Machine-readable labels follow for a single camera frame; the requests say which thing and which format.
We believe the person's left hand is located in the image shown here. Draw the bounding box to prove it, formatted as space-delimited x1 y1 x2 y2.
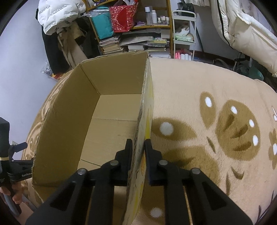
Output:
0 182 24 205

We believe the brown cardboard box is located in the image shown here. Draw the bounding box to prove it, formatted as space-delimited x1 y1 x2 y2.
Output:
29 51 154 224

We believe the white metal trolley cart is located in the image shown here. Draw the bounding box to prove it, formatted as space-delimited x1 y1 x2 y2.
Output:
171 10 197 61

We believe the white puffer jacket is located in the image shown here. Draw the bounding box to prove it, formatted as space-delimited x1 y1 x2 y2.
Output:
37 0 86 35

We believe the clear plastic bottle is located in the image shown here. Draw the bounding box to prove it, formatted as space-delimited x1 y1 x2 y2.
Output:
145 7 152 25

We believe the wooden bookshelf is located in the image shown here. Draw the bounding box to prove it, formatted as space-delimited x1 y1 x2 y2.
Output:
84 1 173 55

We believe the red patterned gift bag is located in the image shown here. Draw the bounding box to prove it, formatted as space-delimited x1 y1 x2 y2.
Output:
109 2 138 33

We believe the teal paper bag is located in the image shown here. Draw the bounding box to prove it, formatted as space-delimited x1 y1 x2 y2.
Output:
89 6 114 40

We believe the stack of books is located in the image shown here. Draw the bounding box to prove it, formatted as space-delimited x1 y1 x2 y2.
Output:
99 28 171 58

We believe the beige tote bag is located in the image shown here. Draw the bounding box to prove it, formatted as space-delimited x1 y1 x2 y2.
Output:
58 22 87 69

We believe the beige floral plush blanket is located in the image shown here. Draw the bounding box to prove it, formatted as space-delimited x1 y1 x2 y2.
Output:
23 57 276 224

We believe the white plastic bottle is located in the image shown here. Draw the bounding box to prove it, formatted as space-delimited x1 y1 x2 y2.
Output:
151 10 158 24

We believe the cream puffer coat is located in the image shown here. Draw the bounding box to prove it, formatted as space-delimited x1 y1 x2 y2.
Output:
210 1 276 77

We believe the green plastic basin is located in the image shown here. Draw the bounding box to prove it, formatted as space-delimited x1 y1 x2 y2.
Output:
236 65 264 81

